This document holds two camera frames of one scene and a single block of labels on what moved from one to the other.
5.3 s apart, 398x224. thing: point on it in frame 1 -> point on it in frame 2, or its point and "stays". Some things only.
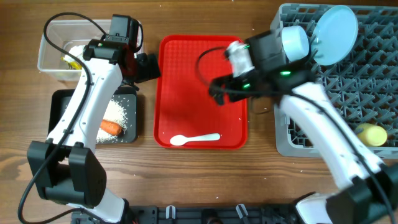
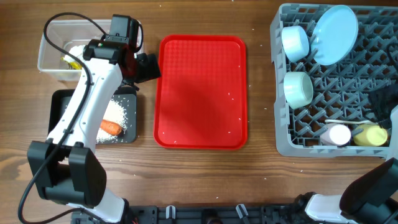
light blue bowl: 295,42 stays
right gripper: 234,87 -> 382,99
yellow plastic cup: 374,135 stays
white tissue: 76,51 stays
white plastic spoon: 179,140 -> 351,121
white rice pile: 113,111 stays
